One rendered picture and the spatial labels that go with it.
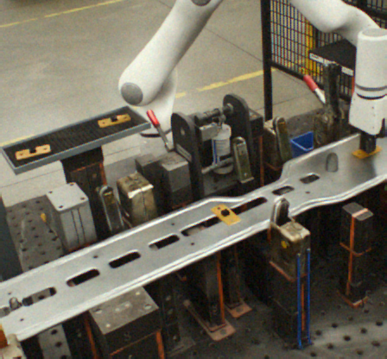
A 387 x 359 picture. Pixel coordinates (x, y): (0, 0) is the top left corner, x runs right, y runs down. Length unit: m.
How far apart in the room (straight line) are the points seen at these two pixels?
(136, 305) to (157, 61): 0.75
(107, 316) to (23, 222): 0.97
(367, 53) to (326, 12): 0.14
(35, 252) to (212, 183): 0.64
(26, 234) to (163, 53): 0.78
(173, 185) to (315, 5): 0.57
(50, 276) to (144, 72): 0.65
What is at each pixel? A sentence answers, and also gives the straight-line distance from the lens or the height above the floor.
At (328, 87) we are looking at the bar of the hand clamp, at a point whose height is 1.15.
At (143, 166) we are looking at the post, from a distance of 1.52.
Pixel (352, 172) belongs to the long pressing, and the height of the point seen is 1.00.
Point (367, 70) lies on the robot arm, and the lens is 1.55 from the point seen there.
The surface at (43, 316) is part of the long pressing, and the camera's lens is 1.30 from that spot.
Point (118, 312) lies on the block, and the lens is 1.21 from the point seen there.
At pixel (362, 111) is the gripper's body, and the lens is 1.62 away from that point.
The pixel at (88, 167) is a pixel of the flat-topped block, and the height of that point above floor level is 1.08.
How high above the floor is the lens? 1.87
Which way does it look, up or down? 32 degrees down
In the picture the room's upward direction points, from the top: 6 degrees counter-clockwise
